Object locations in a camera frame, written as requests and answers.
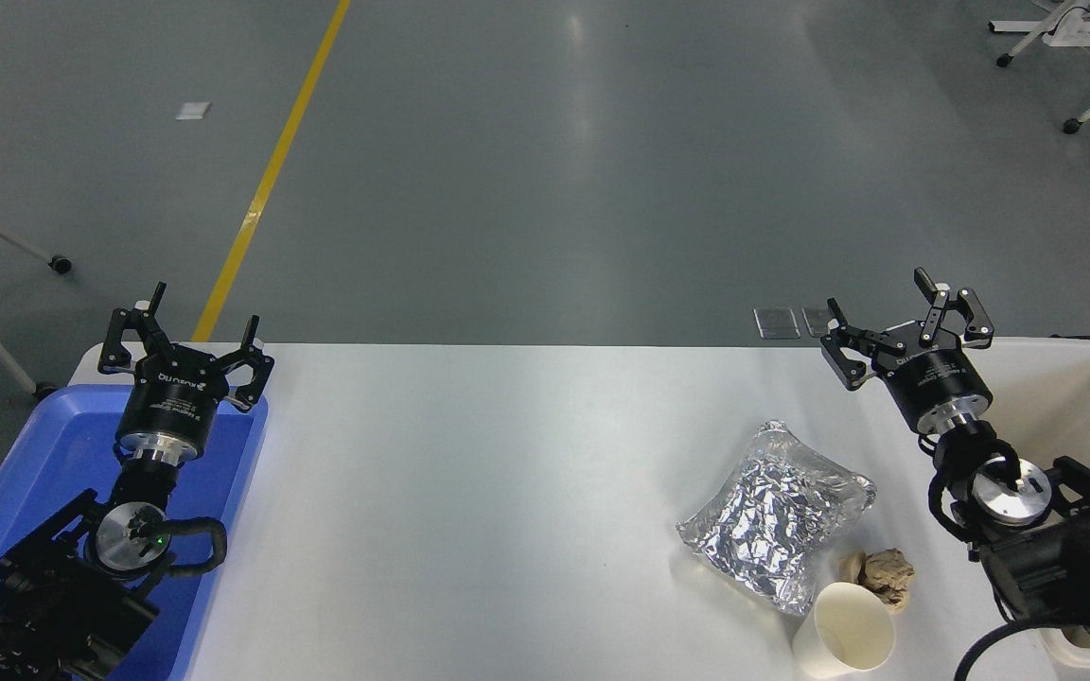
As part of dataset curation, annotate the white paper cup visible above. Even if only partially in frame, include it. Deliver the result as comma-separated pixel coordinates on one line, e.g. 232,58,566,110
791,581,897,680

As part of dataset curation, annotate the grey frame with castor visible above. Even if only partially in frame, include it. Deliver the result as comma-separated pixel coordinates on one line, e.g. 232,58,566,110
0,184,73,304

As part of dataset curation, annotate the blue plastic tray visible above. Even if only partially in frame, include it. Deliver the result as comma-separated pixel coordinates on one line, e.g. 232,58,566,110
0,383,270,681

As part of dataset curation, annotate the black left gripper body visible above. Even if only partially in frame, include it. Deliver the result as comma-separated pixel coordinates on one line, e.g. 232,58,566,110
116,343,230,447

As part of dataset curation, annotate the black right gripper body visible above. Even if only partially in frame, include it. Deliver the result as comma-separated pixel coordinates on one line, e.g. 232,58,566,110
871,324,993,433

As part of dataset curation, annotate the crumpled silver foil tray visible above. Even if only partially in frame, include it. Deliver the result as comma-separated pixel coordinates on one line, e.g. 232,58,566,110
677,420,878,617

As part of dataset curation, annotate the large pale plastic bin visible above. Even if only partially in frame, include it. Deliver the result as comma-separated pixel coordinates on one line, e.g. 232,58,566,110
971,336,1090,674

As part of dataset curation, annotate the white chair base with castors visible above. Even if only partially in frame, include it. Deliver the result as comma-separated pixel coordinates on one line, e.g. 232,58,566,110
988,0,1090,69

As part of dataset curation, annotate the crumpled tan paper ball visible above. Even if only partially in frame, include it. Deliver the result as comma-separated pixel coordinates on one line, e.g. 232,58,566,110
838,548,916,616

